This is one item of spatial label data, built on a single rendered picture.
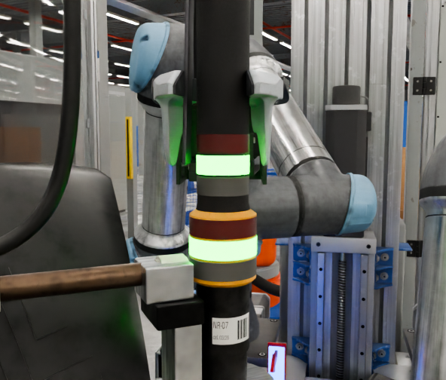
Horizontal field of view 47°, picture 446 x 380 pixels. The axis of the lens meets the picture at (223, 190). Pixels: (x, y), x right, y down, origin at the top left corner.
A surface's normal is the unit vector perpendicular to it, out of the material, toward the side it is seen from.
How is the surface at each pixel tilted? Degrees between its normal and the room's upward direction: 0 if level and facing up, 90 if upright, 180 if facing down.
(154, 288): 90
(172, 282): 90
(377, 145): 90
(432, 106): 90
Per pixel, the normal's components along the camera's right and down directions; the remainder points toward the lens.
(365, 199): 0.31, -0.21
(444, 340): -0.41, -0.22
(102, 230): 0.42, -0.69
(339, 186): 0.21, -0.59
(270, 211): 0.29, 0.11
